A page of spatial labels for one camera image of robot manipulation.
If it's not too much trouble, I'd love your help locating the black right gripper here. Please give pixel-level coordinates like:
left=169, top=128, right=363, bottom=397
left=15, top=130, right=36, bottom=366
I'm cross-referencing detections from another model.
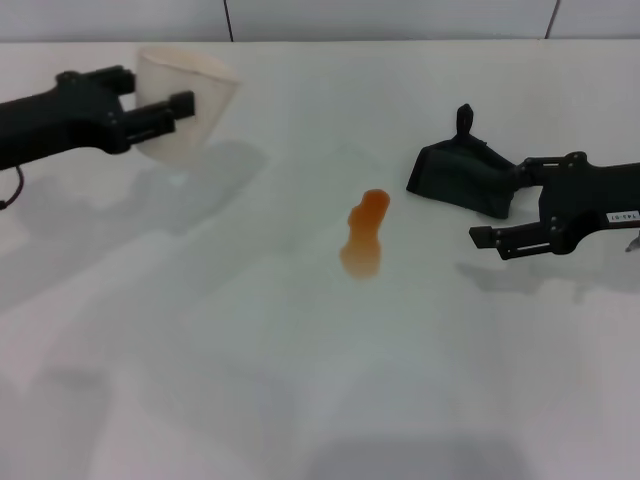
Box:
left=468, top=151, right=640, bottom=261

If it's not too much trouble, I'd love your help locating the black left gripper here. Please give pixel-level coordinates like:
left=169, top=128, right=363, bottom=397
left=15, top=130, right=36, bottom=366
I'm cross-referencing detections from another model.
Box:
left=0, top=64, right=196, bottom=171

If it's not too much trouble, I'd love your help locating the white paper cup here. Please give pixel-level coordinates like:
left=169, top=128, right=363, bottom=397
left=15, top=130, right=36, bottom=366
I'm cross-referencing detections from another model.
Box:
left=134, top=45, right=243, bottom=164

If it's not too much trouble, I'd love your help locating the dark blue rag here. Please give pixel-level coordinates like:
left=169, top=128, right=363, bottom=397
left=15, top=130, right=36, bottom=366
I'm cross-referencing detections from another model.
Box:
left=405, top=103, right=519, bottom=222

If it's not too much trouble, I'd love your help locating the brown water stain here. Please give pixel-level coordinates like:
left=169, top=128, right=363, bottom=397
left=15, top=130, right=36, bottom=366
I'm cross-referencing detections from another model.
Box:
left=338, top=188, right=393, bottom=281

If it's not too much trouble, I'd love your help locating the thin left wrist cable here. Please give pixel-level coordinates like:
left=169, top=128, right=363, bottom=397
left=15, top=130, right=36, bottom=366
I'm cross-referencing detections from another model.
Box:
left=0, top=164, right=27, bottom=211

